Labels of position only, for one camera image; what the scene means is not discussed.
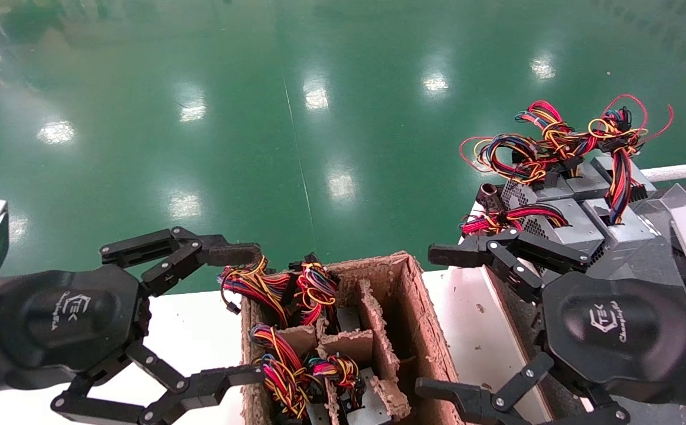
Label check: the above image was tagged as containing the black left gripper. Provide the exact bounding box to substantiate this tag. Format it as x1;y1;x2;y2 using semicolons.
0;226;264;425

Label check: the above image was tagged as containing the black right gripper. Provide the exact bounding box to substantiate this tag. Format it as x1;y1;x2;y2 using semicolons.
415;228;686;425

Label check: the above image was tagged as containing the grey power supply with wires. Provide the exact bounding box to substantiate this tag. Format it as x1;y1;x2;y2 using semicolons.
292;253;362;334
460;198;608;269
249;323;332;425
306;353;393;425
218;255;293;329
579;93;674;266
459;99;610;204
591;155;658;198

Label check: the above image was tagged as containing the black conveyor side strip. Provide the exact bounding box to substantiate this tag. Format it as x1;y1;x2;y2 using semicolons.
485;267;551;390

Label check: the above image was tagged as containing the brown cardboard divider box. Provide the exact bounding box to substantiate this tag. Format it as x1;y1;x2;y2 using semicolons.
240;251;468;425

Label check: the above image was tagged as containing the dark conveyor roller end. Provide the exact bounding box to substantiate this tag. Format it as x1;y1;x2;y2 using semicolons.
479;183;504;214

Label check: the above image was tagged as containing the grey metal conveyor baffle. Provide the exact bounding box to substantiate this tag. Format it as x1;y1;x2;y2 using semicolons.
644;183;686;216

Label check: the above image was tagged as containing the white conveyor rail tube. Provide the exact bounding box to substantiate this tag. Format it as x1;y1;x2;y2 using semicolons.
641;159;686;184

